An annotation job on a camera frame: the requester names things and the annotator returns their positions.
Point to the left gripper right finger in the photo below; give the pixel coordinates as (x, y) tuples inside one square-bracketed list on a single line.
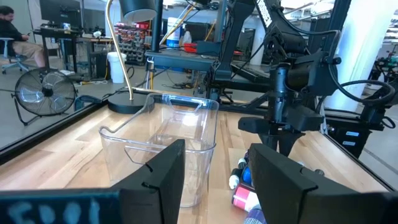
[(276, 186)]

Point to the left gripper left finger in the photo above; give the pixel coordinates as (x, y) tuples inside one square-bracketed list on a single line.
[(155, 186)]

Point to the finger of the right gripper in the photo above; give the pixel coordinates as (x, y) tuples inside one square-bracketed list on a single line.
[(270, 140), (287, 141)]

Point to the large blue food coloring bottle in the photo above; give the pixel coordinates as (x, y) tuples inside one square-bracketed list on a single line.
[(246, 175)]

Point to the small black food coloring bottle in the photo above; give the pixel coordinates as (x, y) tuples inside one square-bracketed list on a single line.
[(234, 179), (242, 162)]

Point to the large purple food coloring bottle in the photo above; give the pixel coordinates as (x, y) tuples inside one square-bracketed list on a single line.
[(255, 217)]

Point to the clear plastic bin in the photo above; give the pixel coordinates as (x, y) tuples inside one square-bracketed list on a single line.
[(186, 124)]

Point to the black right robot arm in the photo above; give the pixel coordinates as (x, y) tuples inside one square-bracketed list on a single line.
[(280, 18)]

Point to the black brass-stem desk lamp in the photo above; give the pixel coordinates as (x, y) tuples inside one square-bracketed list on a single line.
[(127, 104)]

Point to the white building column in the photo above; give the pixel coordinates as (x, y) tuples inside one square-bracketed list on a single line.
[(363, 46)]

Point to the red plastic tray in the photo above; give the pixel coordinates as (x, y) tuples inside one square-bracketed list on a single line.
[(189, 48)]

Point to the dark grey workbench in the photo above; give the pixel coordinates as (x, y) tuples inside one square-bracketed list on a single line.
[(180, 60)]

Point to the white trash bin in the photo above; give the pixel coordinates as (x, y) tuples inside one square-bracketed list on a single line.
[(116, 68)]

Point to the blue and white canister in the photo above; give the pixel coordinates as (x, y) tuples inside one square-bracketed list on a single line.
[(173, 31)]

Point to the black floor fan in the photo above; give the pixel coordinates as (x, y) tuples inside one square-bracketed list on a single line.
[(46, 91)]

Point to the parts organizer shelf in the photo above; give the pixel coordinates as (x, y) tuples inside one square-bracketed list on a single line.
[(130, 40)]

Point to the black office desk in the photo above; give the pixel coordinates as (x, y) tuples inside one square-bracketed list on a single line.
[(56, 32)]

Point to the black computer monitor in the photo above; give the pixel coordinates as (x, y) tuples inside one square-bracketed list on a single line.
[(59, 12)]

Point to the pale blue office chair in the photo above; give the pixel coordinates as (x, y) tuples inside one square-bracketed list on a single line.
[(4, 46)]

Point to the person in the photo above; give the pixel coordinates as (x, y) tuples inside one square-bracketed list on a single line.
[(9, 31)]

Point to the black upright post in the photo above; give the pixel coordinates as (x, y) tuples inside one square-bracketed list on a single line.
[(231, 37), (157, 28)]

